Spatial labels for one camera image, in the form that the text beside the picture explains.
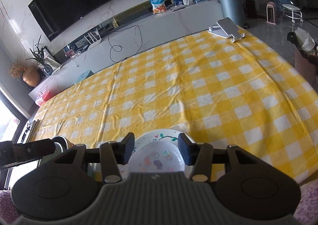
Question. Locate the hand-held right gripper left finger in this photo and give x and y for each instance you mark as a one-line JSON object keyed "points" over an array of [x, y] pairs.
{"points": [[129, 149]]}

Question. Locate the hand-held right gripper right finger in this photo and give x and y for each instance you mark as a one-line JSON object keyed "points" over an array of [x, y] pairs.
{"points": [[184, 150]]}

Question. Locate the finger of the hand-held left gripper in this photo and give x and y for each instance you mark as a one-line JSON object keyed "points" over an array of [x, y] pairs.
{"points": [[34, 150]]}

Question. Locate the small white sticker dish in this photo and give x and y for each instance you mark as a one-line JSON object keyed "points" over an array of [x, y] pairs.
{"points": [[156, 158]]}

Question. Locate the white fruit-print plate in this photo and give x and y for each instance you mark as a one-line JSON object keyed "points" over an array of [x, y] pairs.
{"points": [[159, 137]]}

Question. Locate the dark flat tray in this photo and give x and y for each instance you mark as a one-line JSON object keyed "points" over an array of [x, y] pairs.
{"points": [[31, 130]]}

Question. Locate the pink storage box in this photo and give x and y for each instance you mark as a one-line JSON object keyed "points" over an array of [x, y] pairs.
{"points": [[44, 97]]}

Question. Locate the yellow checked tablecloth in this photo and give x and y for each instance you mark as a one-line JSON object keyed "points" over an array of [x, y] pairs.
{"points": [[198, 86]]}

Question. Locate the orange vase with dried flowers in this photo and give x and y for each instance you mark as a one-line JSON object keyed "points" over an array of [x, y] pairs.
{"points": [[31, 77]]}

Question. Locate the plant in glass vase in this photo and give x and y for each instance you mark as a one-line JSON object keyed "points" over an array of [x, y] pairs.
{"points": [[44, 66]]}

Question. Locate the light blue stool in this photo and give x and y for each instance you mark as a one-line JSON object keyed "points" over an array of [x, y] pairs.
{"points": [[84, 76]]}

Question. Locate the white router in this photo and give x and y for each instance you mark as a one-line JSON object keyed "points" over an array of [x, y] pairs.
{"points": [[94, 40]]}

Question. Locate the white marble TV cabinet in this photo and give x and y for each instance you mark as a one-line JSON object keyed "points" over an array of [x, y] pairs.
{"points": [[161, 26]]}

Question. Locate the white phone stand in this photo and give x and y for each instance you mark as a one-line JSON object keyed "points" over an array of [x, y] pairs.
{"points": [[227, 27]]}

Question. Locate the silver laptop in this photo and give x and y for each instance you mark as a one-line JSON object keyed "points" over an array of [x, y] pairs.
{"points": [[178, 8]]}

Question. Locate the blue snack bag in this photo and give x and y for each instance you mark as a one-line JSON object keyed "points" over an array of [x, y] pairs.
{"points": [[157, 4]]}

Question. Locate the grey round trash can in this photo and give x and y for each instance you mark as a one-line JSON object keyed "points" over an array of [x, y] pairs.
{"points": [[231, 9]]}

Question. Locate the black television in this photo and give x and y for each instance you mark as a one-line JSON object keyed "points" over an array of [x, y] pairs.
{"points": [[74, 1]]}

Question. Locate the bin with plastic bag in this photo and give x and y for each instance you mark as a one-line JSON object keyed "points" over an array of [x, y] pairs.
{"points": [[306, 51]]}

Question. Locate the small white heater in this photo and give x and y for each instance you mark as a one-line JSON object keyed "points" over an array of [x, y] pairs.
{"points": [[272, 14]]}

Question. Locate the white round stool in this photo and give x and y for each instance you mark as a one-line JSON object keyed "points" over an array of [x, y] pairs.
{"points": [[293, 10]]}

